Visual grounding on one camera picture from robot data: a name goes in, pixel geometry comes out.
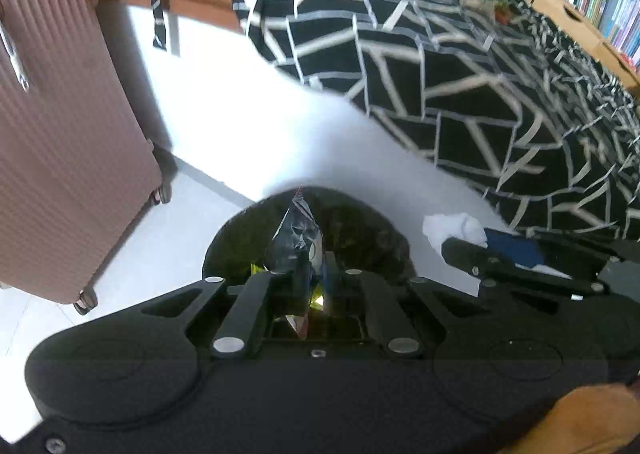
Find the white tissue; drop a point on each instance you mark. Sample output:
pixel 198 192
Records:
pixel 450 226

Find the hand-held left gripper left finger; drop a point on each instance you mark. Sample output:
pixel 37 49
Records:
pixel 250 304

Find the white bed base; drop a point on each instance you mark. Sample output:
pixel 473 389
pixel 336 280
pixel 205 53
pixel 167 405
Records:
pixel 225 109

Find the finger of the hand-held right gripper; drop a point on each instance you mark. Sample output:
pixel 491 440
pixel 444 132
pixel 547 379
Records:
pixel 517 248
pixel 500 266

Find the black white patterned blanket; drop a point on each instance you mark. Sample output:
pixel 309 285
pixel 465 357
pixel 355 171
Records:
pixel 450 84

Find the person's orange clothing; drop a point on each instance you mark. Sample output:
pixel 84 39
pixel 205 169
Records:
pixel 590 419

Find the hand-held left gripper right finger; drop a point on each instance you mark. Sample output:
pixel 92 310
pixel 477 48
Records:
pixel 380 309

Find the trash bin with black bag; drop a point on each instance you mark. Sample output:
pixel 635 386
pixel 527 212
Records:
pixel 360 229

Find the wooden bookshelf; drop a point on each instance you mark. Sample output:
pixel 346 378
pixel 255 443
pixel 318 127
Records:
pixel 565 9

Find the pink ribbed suitcase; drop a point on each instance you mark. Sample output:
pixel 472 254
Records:
pixel 65 134

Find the dark foil snack wrapper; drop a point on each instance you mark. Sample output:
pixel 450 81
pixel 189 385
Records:
pixel 295 234

